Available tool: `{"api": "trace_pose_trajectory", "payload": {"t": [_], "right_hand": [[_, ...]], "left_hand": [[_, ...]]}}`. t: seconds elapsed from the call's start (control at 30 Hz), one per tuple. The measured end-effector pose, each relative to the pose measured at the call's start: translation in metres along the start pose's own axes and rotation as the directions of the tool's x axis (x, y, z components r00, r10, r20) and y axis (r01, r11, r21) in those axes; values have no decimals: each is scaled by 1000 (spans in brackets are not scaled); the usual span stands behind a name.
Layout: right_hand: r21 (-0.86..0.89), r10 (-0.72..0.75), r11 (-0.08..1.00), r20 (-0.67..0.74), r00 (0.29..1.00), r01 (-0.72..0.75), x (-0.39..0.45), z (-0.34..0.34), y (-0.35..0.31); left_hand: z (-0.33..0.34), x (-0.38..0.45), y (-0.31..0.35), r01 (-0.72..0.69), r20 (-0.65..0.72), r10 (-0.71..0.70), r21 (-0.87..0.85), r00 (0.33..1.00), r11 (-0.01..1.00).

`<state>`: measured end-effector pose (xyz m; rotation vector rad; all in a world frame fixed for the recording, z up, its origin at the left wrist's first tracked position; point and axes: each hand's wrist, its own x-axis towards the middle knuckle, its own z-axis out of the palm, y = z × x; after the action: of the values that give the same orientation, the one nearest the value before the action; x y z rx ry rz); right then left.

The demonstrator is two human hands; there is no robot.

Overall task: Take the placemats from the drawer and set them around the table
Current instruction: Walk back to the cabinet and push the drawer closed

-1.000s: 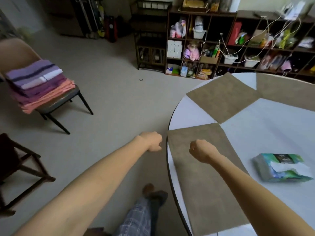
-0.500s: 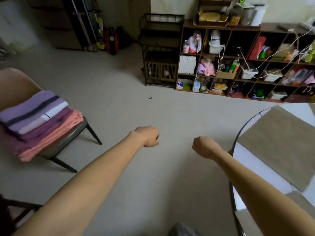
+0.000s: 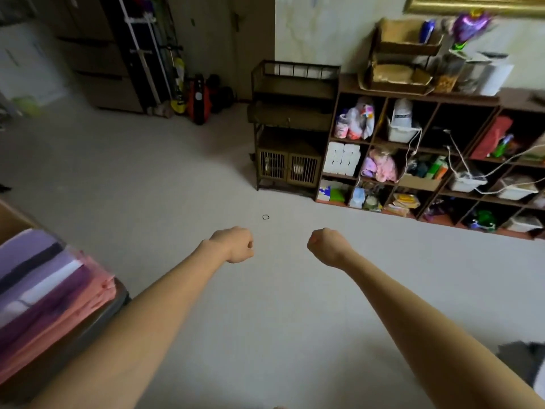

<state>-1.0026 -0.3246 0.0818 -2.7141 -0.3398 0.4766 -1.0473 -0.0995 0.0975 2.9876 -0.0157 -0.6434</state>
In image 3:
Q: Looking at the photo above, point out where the person's right hand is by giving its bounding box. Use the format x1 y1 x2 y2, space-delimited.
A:
307 228 355 269

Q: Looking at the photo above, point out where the person's left hand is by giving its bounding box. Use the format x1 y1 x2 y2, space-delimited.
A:
209 226 255 264

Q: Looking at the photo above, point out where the person's right forearm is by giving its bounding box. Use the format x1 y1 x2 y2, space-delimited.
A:
334 250 545 409

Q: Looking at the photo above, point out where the person's left forearm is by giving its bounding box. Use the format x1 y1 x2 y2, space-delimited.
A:
26 239 230 409

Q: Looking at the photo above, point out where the stack of white tissue packs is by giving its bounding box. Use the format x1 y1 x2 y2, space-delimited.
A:
323 141 362 177

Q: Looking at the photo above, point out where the yellow packet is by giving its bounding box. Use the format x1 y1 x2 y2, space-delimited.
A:
393 193 421 210

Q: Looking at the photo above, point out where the pink soft toy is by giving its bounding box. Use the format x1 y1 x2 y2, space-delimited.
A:
361 149 399 183

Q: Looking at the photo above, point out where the cardboard box of bottles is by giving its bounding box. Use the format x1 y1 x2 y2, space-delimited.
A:
399 155 448 192

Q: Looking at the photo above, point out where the dark wooden tiered cabinet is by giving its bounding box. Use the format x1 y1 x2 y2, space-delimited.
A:
247 60 341 200

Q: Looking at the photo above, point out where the plastic bag of packets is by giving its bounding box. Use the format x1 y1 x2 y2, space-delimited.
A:
334 99 376 140

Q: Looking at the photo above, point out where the brown cubby shelf unit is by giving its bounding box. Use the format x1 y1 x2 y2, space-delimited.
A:
315 73 545 241

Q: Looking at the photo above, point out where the white plastic basket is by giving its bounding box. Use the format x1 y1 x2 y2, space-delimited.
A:
502 214 544 233
450 170 488 193
387 98 420 143
496 175 539 201

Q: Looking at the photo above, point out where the red black appliance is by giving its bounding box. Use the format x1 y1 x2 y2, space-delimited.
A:
187 74 213 126

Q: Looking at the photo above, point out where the green toy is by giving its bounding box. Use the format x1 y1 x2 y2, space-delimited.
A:
468 210 498 231

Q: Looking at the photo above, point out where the yellow scooter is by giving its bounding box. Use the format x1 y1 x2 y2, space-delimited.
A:
164 46 189 115

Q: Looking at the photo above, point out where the red folder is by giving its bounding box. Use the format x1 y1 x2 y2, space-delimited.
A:
469 116 513 160

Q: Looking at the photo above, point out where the stack of folded purple pink cloths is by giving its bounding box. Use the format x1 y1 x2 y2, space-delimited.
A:
0 228 117 373

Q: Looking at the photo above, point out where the green spray bottle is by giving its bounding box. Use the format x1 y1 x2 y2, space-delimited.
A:
494 134 514 159

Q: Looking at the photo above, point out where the brown two-tier basket rack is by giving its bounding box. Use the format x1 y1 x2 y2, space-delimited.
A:
359 18 444 95

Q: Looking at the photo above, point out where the clear jar of snacks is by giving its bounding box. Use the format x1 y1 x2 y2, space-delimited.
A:
433 54 466 93

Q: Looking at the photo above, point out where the white clothes rack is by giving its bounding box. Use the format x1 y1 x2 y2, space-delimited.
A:
117 0 164 108

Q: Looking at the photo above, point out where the person's dark clothing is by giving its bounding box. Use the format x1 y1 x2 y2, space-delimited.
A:
497 341 545 398

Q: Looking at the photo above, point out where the brown drawer cabinet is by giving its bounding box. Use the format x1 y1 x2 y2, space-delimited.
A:
55 0 145 114

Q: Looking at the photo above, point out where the purple foil balloon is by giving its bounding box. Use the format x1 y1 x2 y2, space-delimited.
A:
450 9 494 51

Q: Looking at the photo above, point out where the white cable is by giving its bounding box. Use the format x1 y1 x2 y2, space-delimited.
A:
404 125 545 195

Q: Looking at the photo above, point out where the gold picture frame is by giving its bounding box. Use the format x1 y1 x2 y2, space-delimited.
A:
403 0 545 18

